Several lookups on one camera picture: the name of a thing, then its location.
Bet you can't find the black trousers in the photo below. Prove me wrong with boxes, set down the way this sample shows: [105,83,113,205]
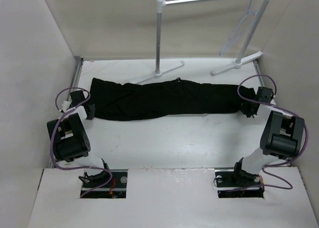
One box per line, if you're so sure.
[88,78,259,121]

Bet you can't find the light blue clothes hanger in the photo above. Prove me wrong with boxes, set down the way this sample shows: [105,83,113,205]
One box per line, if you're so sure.
[219,0,259,56]

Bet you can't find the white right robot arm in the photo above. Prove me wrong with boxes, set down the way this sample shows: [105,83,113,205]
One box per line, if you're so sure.
[231,109,309,190]

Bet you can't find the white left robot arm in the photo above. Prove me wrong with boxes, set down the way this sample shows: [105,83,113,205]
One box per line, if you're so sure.
[46,87,113,188]

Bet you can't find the white metal clothes rack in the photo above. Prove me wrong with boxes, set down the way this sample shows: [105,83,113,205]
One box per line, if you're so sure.
[131,0,271,84]

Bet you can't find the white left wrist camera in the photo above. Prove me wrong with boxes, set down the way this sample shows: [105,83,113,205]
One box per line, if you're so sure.
[59,101,71,113]

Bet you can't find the left aluminium table rail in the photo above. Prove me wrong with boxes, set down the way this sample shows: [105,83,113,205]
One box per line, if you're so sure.
[49,56,83,168]

